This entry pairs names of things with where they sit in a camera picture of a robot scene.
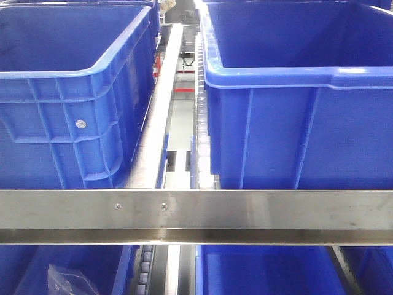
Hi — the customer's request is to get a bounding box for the large blue crate right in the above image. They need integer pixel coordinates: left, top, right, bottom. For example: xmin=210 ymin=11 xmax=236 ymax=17
xmin=341 ymin=246 xmax=392 ymax=294

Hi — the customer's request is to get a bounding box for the clear plastic bag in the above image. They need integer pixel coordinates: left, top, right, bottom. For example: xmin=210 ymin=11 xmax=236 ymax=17
xmin=47 ymin=264 xmax=99 ymax=295

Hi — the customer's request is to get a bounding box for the upper steel shelf rail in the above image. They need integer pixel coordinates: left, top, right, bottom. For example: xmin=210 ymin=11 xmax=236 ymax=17
xmin=1 ymin=189 xmax=392 ymax=246

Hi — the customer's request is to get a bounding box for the large blue crate left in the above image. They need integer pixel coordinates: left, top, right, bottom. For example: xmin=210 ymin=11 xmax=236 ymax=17
xmin=1 ymin=245 xmax=138 ymax=294

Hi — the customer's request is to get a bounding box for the steel divider rail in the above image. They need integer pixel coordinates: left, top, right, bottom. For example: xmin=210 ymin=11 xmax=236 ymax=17
xmin=125 ymin=24 xmax=183 ymax=189

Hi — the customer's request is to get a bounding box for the large blue crate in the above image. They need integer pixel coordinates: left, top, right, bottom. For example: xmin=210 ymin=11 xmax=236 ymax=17
xmin=195 ymin=245 xmax=346 ymax=294
xmin=1 ymin=245 xmax=138 ymax=294
xmin=341 ymin=246 xmax=392 ymax=294

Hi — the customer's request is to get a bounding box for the upper blue crate right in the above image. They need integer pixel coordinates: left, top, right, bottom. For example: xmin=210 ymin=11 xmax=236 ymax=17
xmin=198 ymin=1 xmax=392 ymax=189

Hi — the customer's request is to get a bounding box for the large blue crate middle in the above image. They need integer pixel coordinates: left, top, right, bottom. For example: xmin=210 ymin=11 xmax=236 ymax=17
xmin=195 ymin=245 xmax=346 ymax=294

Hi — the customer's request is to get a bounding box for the roller conveyor track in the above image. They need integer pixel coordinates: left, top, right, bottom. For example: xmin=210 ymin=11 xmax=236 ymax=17
xmin=189 ymin=0 xmax=220 ymax=190

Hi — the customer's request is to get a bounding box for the upper blue crate left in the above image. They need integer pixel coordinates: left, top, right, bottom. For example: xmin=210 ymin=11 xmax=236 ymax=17
xmin=1 ymin=5 xmax=154 ymax=189

